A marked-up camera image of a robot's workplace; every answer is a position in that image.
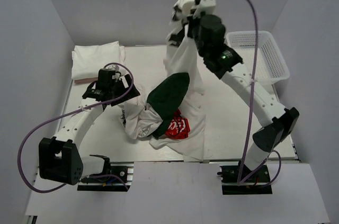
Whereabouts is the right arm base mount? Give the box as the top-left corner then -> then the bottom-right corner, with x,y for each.
217,165 -> 272,195

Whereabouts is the white plastic basket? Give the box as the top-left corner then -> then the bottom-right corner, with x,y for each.
226,31 -> 290,86

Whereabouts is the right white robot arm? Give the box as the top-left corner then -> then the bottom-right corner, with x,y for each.
168,5 -> 300,182

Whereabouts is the plain white t shirt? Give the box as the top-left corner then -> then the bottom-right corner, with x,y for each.
164,0 -> 204,107

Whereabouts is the white shirt grey print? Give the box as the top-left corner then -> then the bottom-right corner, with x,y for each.
118,84 -> 163,139

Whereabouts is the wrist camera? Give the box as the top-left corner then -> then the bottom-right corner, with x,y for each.
192,0 -> 216,18
97,68 -> 121,84

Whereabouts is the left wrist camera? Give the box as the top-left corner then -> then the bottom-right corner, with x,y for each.
97,68 -> 121,84

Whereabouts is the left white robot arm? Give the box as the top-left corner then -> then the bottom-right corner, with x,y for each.
38,68 -> 140,185

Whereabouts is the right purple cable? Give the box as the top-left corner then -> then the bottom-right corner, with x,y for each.
195,0 -> 281,185

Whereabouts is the folded white shirt stack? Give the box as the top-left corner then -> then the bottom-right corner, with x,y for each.
72,41 -> 126,80

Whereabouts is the dark green t shirt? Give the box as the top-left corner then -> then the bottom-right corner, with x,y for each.
147,73 -> 190,139

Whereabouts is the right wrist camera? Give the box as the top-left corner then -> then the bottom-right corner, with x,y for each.
192,0 -> 216,18

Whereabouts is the white shirt red logo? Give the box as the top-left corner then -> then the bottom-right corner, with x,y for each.
149,100 -> 206,162

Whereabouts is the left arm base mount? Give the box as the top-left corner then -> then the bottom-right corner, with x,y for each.
77,163 -> 134,192

